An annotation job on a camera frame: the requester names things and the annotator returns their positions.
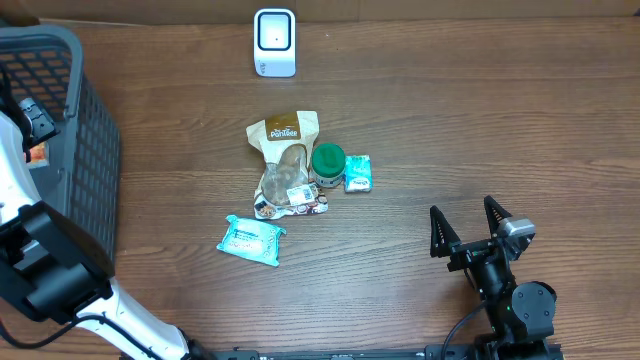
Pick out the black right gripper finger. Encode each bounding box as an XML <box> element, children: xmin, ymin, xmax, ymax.
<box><xmin>430</xmin><ymin>206</ymin><xmax>461</xmax><ymax>258</ymax></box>
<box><xmin>484</xmin><ymin>195</ymin><xmax>512</xmax><ymax>235</ymax></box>

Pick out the small teal tissue pack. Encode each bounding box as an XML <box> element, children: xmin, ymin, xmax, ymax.
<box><xmin>344</xmin><ymin>155</ymin><xmax>374</xmax><ymax>193</ymax></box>

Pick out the green lid jar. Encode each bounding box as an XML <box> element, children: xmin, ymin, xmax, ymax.
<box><xmin>311</xmin><ymin>143</ymin><xmax>346</xmax><ymax>188</ymax></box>

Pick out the brown mushroom snack bag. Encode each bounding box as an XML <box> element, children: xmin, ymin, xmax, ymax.
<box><xmin>246</xmin><ymin>111</ymin><xmax>328</xmax><ymax>220</ymax></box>

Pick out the teal wet wipes pack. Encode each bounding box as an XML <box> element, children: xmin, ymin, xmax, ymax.
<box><xmin>216</xmin><ymin>215</ymin><xmax>287</xmax><ymax>267</ymax></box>

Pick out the orange tissue pack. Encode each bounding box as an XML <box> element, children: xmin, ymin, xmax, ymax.
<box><xmin>27</xmin><ymin>142</ymin><xmax>50</xmax><ymax>169</ymax></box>

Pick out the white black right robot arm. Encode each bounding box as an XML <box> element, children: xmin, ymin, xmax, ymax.
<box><xmin>426</xmin><ymin>196</ymin><xmax>563</xmax><ymax>360</ymax></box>

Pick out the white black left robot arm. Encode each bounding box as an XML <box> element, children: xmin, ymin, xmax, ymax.
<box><xmin>1</xmin><ymin>97</ymin><xmax>210</xmax><ymax>359</ymax></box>

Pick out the white barcode scanner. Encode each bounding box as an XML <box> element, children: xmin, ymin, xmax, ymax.
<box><xmin>253</xmin><ymin>8</ymin><xmax>296</xmax><ymax>78</ymax></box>

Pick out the black mesh basket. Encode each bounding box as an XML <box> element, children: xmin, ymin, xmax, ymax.
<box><xmin>1</xmin><ymin>25</ymin><xmax>121</xmax><ymax>257</ymax></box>

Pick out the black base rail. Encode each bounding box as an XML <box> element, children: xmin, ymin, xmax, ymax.
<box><xmin>210</xmin><ymin>344</ymin><xmax>565</xmax><ymax>360</ymax></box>

